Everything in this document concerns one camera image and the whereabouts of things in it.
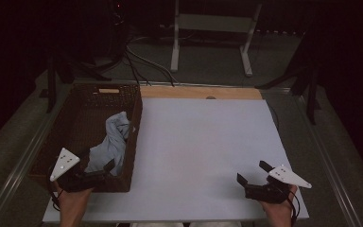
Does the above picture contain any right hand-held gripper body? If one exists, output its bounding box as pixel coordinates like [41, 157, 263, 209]
[244, 165, 313, 204]

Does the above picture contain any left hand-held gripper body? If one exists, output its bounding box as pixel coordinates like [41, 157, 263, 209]
[49, 147, 108, 194]

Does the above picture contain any light blue tank top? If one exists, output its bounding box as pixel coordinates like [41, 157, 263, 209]
[84, 111, 130, 177]

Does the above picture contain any brown wicker basket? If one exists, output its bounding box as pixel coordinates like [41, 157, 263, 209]
[27, 83, 144, 193]

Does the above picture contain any person's left hand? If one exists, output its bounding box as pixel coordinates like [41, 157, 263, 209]
[54, 181, 95, 209]

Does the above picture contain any person's right hand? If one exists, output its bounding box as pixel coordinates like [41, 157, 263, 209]
[259, 184, 299, 219]

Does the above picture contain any white table board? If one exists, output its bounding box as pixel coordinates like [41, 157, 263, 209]
[42, 97, 310, 223]

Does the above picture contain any black tripod stand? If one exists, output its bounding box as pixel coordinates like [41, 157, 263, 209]
[254, 31, 322, 126]
[39, 53, 112, 114]

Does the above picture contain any black equipment with red light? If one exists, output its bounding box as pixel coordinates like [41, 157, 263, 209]
[105, 0, 130, 61]

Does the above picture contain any right hand-held gripper cable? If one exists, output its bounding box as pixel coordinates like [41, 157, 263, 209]
[287, 188, 301, 227]

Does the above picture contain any metal floor rail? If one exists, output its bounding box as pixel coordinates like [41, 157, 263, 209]
[0, 94, 64, 227]
[296, 94, 363, 227]

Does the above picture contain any bundle of floor cables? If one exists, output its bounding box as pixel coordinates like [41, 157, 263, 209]
[124, 34, 179, 88]

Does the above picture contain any white metal stand frame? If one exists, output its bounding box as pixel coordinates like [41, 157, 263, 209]
[169, 0, 264, 78]

